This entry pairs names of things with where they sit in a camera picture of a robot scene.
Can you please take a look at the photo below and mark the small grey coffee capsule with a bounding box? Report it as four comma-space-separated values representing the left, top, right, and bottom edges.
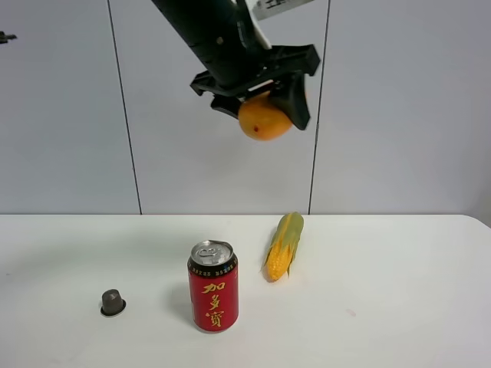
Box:
101, 289, 127, 317

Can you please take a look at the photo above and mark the orange yellow mango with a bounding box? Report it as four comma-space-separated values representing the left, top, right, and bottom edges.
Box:
238, 92, 293, 141

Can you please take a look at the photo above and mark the dark object at left edge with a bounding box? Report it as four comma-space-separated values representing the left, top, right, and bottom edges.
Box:
0, 31, 17, 44

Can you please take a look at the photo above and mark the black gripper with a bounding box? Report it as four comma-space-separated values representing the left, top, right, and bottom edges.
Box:
190, 44, 320, 131

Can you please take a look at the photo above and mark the yellow corn cob green husk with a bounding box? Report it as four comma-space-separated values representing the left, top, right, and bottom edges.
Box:
263, 212, 304, 282

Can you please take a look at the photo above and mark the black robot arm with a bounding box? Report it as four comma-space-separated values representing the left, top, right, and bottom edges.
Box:
154, 1, 320, 130

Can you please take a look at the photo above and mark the red drink can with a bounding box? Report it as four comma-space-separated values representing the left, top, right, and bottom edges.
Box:
187, 240, 239, 333

